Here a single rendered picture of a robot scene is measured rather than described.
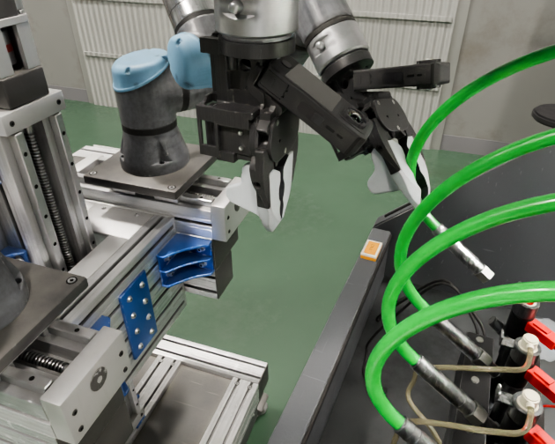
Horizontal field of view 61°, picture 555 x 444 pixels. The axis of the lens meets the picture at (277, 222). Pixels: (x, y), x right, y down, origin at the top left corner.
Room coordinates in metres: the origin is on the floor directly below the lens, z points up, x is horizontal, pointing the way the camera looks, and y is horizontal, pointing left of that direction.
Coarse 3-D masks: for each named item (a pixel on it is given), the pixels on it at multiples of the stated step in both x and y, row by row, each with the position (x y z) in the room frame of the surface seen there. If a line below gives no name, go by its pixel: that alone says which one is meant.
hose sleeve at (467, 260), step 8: (440, 224) 0.51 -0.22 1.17; (432, 232) 0.51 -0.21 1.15; (440, 232) 0.50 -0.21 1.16; (448, 248) 0.50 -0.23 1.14; (456, 248) 0.49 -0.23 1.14; (464, 248) 0.49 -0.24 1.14; (456, 256) 0.49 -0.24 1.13; (464, 256) 0.48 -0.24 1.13; (472, 256) 0.48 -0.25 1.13; (464, 264) 0.48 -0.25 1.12; (472, 264) 0.48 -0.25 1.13; (480, 264) 0.48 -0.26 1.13
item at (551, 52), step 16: (544, 48) 0.48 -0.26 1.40; (512, 64) 0.49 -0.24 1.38; (528, 64) 0.48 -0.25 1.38; (480, 80) 0.50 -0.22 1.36; (496, 80) 0.49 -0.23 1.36; (464, 96) 0.51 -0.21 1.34; (448, 112) 0.51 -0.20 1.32; (432, 128) 0.52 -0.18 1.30; (416, 144) 0.53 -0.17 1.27; (416, 160) 0.53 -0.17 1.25; (432, 224) 0.51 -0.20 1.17
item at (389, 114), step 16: (336, 64) 0.61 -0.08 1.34; (352, 64) 0.61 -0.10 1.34; (368, 64) 0.64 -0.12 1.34; (336, 80) 0.63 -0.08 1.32; (352, 80) 0.61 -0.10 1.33; (352, 96) 0.60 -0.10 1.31; (368, 96) 0.59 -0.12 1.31; (384, 96) 0.59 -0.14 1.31; (368, 112) 0.57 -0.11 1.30; (384, 112) 0.57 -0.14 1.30; (400, 112) 0.60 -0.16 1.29; (384, 128) 0.55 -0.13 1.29; (400, 128) 0.57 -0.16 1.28; (368, 144) 0.56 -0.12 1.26
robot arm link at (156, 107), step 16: (128, 64) 0.92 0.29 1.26; (144, 64) 0.91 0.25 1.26; (160, 64) 0.92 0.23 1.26; (128, 80) 0.90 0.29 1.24; (144, 80) 0.90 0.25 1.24; (160, 80) 0.92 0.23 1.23; (128, 96) 0.90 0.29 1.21; (144, 96) 0.90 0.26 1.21; (160, 96) 0.91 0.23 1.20; (176, 96) 0.93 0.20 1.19; (128, 112) 0.90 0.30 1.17; (144, 112) 0.90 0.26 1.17; (160, 112) 0.91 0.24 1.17; (176, 112) 0.96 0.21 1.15; (144, 128) 0.90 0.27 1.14
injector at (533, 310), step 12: (516, 312) 0.43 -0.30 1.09; (528, 312) 0.42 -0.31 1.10; (492, 324) 0.44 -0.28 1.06; (504, 324) 0.44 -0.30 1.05; (516, 324) 0.42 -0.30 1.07; (504, 336) 0.43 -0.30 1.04; (516, 336) 0.42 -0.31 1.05; (504, 348) 0.43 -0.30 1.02; (504, 360) 0.43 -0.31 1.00; (492, 384) 0.43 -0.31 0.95; (492, 396) 0.42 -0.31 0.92
